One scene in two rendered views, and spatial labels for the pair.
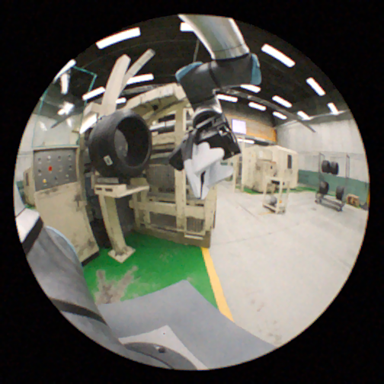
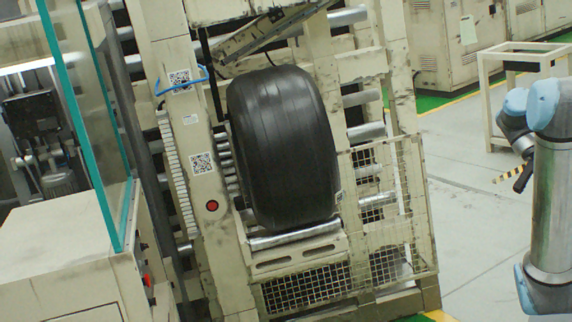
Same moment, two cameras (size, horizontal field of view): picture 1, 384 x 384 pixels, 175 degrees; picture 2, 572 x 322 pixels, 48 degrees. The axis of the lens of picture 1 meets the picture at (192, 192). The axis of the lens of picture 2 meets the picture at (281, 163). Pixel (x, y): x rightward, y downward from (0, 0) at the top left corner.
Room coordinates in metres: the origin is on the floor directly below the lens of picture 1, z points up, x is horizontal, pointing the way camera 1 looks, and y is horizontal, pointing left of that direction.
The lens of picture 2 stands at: (-1.18, 1.45, 1.88)
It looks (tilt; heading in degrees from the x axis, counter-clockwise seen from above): 19 degrees down; 337
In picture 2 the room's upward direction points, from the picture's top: 12 degrees counter-clockwise
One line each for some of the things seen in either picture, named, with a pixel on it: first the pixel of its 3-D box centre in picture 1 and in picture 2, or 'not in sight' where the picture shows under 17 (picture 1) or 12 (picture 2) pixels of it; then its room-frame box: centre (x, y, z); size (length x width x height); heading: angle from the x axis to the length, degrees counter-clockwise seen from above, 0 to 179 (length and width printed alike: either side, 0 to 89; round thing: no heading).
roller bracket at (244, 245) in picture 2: (110, 177); (240, 231); (0.92, 0.78, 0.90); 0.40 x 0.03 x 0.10; 164
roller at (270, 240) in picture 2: (107, 180); (295, 234); (0.73, 0.65, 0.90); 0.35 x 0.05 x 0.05; 74
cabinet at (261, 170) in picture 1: (265, 177); (456, 29); (4.27, -3.14, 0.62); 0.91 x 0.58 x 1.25; 96
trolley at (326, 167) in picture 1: (333, 180); not in sight; (1.90, -5.04, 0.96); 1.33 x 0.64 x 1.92; 4
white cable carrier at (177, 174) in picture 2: not in sight; (179, 174); (0.92, 0.96, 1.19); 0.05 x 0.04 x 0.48; 164
